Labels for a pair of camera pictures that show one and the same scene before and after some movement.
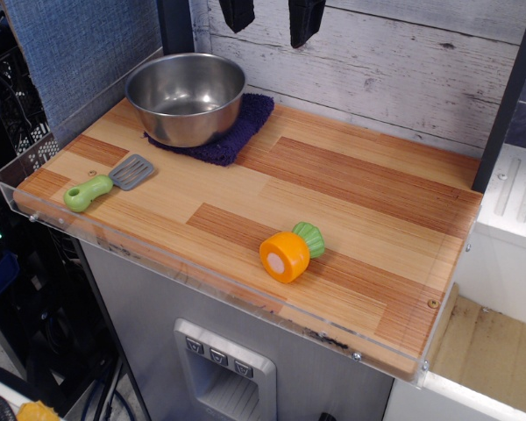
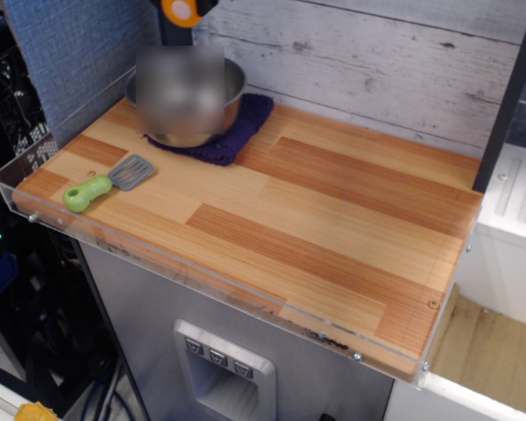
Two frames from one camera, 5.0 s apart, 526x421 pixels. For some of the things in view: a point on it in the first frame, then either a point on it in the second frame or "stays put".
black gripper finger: x=305 y=20 → x=205 y=6
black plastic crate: x=19 y=111 stays put
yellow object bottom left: x=36 y=411 stays put
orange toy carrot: x=286 y=257 → x=182 y=13
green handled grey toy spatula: x=76 y=196 stays put
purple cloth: x=255 y=110 stays put
